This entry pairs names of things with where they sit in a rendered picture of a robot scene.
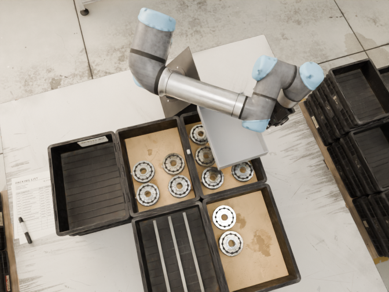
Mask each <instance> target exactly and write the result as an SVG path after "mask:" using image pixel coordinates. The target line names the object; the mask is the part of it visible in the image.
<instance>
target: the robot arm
mask: <svg viewBox="0 0 389 292"><path fill-rule="evenodd" d="M175 25H176V20H175V19H174V18H172V17H170V16H168V15H166V14H163V13H160V12H157V11H155V10H152V9H148V8H142V9H141V10H140V14H139V15H138V21H137V25H136V28H135V33H134V37H133V41H132V44H131V48H130V53H129V57H128V63H129V68H130V71H131V73H132V75H133V80H134V83H135V84H136V85H137V86H138V87H141V88H143V89H145V90H147V91H149V92H150V93H152V94H155V95H157V96H164V97H166V98H170V99H174V98H177V99H180V100H183V101H186V102H189V103H192V104H195V105H198V106H201V107H204V108H207V109H209V110H213V111H216V112H219V113H222V114H225V115H228V116H231V117H234V118H237V119H240V120H242V127H244V128H246V129H249V130H252V131H255V132H258V133H263V132H264V131H265V130H267V129H269V128H270V127H271V126H275V127H277V126H279V125H281V126H282V125H283V124H284V123H285V122H286V121H288V120H289V117H288V116H289V115H291V114H294V113H295V112H296V111H295V109H294V108H293V107H294V106H295V105H296V104H298V103H299V102H300V101H301V100H303V99H304V98H305V97H306V96H307V95H308V94H309V93H310V92H312V91H313V90H315V89H316V87H317V86H318V85H319V84H320V83H321V82H322V81H323V80H324V72H323V70H322V68H321V67H320V66H319V65H318V64H316V63H314V62H312V61H310V62H306V63H304V64H302V65H301V66H300V67H299V66H297V65H293V64H290V63H287V62H284V61H281V60H279V59H277V58H274V57H270V56H266V55H262V56H260V57H259V58H258V59H257V61H256V62H255V64H254V67H253V69H252V78H253V79H255V80H256V81H257V82H256V85H255V87H254V91H253V93H252V96H251V97H249V96H246V95H243V94H240V93H236V92H233V91H231V90H227V89H224V88H221V87H218V86H215V85H212V84H209V83H205V82H202V81H199V80H197V79H193V78H190V77H187V76H184V75H182V73H181V72H180V71H178V70H175V69H170V68H169V67H166V62H167V59H168V55H169V52H170V48H171V45H172V41H173V33H174V30H175Z"/></svg>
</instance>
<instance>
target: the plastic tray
mask: <svg viewBox="0 0 389 292"><path fill-rule="evenodd" d="M197 111H198V113H199V117H200V119H201V122H202V125H203V128H204V131H205V134H206V136H207V139H208V142H209V145H210V147H211V151H212V154H213V156H214V159H215V162H216V165H217V167H218V170H221V169H224V168H227V167H230V166H234V165H237V164H239V163H243V162H246V161H249V160H252V159H255V158H258V157H261V156H265V155H267V153H268V152H269V150H268V148H267V145H266V143H265V140H264V138H263V136H262V133H258V132H255V131H252V130H249V129H246V128H244V127H242V120H240V119H237V118H234V117H231V116H228V115H225V114H222V113H219V112H216V111H213V110H210V109H207V108H204V107H201V106H197Z"/></svg>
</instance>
